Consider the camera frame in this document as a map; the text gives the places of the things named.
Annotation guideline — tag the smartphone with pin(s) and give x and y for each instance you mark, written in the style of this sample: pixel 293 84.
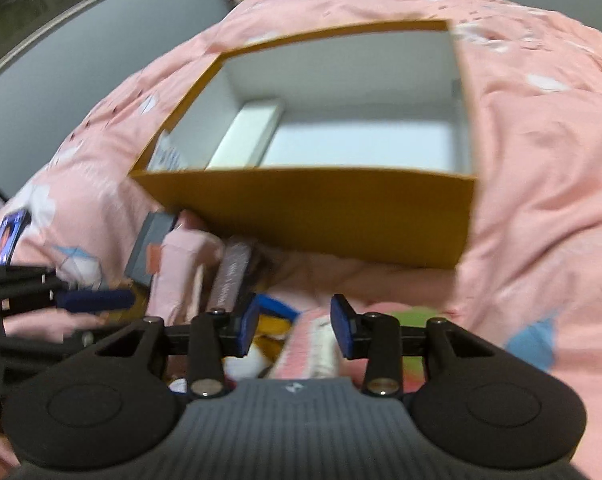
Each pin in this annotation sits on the smartphone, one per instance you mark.
pixel 8 237

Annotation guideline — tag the window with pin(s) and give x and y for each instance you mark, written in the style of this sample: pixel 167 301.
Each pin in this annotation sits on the window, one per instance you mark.
pixel 31 0

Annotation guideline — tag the blue yellow plush toy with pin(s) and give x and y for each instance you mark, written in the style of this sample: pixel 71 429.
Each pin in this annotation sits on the blue yellow plush toy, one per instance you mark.
pixel 276 315

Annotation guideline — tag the white flat box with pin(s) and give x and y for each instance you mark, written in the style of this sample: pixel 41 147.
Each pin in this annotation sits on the white flat box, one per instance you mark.
pixel 243 135

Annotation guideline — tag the pink green plush toy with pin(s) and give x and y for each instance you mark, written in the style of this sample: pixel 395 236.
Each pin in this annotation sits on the pink green plush toy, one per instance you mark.
pixel 411 325

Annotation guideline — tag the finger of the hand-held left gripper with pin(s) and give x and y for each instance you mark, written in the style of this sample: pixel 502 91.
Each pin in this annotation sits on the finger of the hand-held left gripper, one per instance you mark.
pixel 41 345
pixel 96 300

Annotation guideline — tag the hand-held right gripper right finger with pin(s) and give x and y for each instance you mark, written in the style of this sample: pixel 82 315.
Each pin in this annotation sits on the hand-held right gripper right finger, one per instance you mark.
pixel 342 327

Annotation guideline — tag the white crochet doll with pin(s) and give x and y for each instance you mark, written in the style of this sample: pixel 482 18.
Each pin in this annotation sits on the white crochet doll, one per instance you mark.
pixel 311 345

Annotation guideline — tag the grey box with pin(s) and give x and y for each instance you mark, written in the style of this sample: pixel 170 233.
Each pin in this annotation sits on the grey box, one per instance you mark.
pixel 143 252

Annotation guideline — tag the pink pouch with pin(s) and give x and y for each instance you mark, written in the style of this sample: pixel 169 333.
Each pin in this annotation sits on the pink pouch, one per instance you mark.
pixel 178 265

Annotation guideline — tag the orange cardboard box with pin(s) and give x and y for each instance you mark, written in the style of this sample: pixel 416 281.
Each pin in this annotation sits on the orange cardboard box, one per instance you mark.
pixel 306 210

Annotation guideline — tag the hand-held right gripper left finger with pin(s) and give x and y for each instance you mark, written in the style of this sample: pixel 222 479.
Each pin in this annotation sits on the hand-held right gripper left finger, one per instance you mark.
pixel 247 327

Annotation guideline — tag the pink printed blanket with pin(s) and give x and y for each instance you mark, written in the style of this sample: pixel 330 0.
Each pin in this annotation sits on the pink printed blanket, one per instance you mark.
pixel 531 160

